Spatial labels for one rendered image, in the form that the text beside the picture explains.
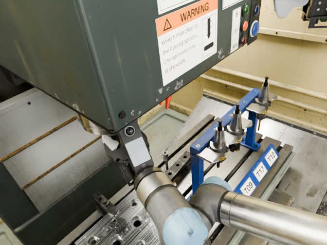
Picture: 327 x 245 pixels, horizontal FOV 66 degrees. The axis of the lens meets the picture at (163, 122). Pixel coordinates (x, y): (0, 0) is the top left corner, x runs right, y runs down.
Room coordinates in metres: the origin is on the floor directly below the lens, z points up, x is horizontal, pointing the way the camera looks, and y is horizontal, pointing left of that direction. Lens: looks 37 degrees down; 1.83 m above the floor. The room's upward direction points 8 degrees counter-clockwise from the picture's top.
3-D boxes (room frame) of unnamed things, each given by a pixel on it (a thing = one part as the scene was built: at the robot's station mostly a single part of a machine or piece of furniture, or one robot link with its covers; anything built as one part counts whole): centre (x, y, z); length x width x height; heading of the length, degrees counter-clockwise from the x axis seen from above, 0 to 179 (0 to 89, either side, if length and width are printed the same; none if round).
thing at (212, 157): (0.59, -0.14, 1.21); 0.07 x 0.05 x 0.01; 43
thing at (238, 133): (0.70, -0.26, 1.21); 0.06 x 0.06 x 0.03
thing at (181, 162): (0.78, -0.02, 0.93); 0.26 x 0.05 x 0.06; 138
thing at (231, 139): (0.67, -0.22, 1.21); 0.07 x 0.05 x 0.01; 43
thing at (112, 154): (0.45, 0.12, 1.42); 0.09 x 0.05 x 0.02; 39
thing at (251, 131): (0.93, -0.42, 1.05); 0.10 x 0.05 x 0.30; 43
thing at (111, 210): (0.62, 0.27, 0.97); 0.13 x 0.03 x 0.15; 43
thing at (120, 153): (0.41, 0.07, 1.39); 0.12 x 0.08 x 0.09; 25
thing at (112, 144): (0.49, 0.14, 1.40); 0.09 x 0.03 x 0.06; 39
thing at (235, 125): (0.70, -0.26, 1.26); 0.04 x 0.04 x 0.07
